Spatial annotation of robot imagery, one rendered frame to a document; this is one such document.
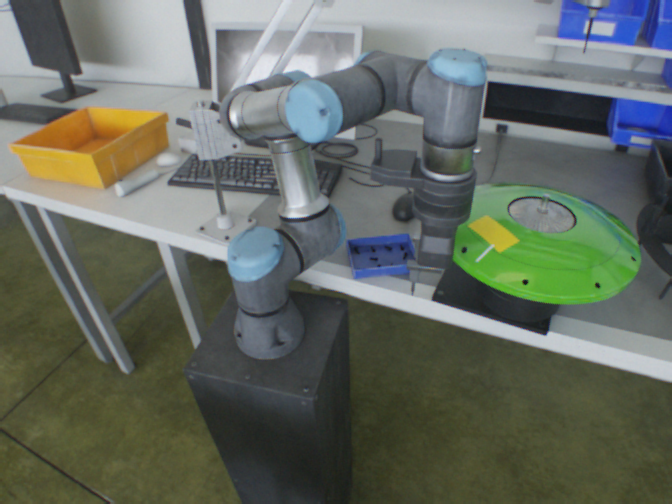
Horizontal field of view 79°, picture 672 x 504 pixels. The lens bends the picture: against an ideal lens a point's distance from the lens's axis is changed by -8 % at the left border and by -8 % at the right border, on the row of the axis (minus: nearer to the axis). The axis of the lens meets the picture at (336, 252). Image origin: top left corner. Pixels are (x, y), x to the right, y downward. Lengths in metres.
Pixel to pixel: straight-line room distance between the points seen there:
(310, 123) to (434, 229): 0.21
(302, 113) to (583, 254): 0.43
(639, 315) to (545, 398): 1.04
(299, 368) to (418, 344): 1.21
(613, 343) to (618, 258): 0.17
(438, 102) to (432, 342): 1.54
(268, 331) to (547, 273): 0.44
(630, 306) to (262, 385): 0.66
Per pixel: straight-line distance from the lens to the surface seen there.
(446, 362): 1.89
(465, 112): 0.49
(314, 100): 0.44
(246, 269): 0.67
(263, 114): 0.54
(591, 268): 0.67
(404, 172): 0.53
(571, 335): 0.80
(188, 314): 1.34
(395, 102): 0.52
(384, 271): 0.82
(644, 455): 1.91
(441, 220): 0.54
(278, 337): 0.78
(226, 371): 0.79
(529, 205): 0.75
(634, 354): 0.83
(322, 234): 0.74
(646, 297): 0.94
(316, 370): 0.76
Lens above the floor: 1.46
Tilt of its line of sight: 38 degrees down
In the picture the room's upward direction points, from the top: 3 degrees counter-clockwise
